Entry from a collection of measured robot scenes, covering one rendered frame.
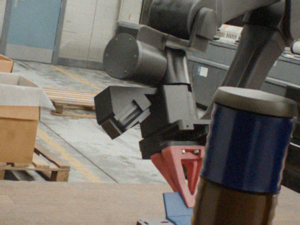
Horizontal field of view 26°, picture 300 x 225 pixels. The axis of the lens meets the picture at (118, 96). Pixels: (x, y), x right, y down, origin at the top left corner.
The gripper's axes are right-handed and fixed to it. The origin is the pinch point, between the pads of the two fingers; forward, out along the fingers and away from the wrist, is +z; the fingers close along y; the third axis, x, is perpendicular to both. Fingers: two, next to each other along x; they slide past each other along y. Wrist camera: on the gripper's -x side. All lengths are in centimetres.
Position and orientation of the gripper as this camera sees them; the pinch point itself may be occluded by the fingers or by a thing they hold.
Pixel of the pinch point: (189, 201)
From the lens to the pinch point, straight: 81.0
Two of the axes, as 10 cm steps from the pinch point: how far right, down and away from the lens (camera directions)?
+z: 1.3, 9.4, -3.1
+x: 8.7, 0.4, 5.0
